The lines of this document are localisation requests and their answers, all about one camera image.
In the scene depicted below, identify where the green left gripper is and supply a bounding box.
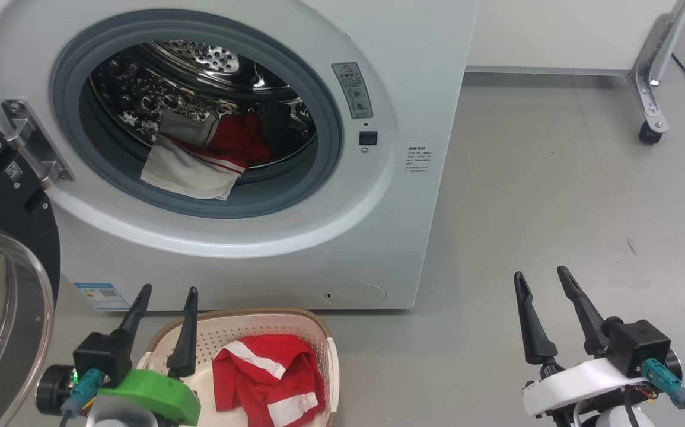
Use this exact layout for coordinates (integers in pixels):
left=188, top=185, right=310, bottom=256
left=98, top=283, right=202, bottom=426

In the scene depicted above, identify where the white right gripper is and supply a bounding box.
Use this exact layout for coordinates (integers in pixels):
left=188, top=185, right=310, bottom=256
left=514, top=266, right=645, bottom=419

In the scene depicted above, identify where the red garment with white stripes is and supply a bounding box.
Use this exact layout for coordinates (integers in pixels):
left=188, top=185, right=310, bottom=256
left=212, top=334, right=326, bottom=427

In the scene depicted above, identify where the white and red garment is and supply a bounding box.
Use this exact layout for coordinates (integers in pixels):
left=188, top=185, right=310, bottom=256
left=139, top=111, right=273, bottom=201

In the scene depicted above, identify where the cream perforated laundry basket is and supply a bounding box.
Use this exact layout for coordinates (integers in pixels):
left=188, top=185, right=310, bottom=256
left=136, top=308, right=340, bottom=427

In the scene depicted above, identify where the grey rubber door gasket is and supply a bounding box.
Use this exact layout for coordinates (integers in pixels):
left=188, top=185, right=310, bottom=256
left=50, top=26, right=344, bottom=220

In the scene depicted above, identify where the white front-load washing machine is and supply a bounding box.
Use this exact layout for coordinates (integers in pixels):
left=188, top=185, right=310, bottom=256
left=0, top=0, right=479, bottom=310

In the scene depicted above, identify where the silver door hinge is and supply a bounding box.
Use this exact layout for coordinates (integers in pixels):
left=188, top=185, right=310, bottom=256
left=2, top=98, right=75, bottom=190

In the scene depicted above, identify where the steel perforated washer drum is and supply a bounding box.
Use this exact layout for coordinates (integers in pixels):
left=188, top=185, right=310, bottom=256
left=88, top=39, right=318, bottom=179

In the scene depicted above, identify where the blue energy label sticker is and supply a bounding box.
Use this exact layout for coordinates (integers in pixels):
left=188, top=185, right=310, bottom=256
left=74, top=282, right=131, bottom=312

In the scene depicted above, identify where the round white filter cover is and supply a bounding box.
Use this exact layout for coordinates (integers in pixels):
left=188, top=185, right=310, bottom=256
left=324, top=282, right=388, bottom=306

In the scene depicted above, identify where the small printed text sticker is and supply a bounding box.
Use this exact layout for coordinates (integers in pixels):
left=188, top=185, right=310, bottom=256
left=404, top=144, right=432, bottom=174

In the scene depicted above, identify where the white partition panel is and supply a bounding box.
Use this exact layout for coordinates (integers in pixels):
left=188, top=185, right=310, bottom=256
left=466, top=0, right=675, bottom=76

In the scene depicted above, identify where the grey warning sticker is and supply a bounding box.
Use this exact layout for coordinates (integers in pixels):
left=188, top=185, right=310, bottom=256
left=332, top=62, right=374, bottom=120

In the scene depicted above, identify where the teal left camera cable connector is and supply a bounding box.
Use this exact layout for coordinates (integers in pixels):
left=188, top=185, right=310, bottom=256
left=59, top=368, right=106, bottom=427

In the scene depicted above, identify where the teal camera cable connector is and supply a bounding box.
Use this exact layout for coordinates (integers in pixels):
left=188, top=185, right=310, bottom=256
left=641, top=358, right=685, bottom=427
left=59, top=368, right=106, bottom=427

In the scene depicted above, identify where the teal right camera cable connector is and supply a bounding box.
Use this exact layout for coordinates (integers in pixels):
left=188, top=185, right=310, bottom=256
left=641, top=358, right=685, bottom=427

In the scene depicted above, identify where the silver metal frame leg caster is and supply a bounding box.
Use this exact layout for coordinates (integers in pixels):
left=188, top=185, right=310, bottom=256
left=627, top=0, right=685, bottom=145

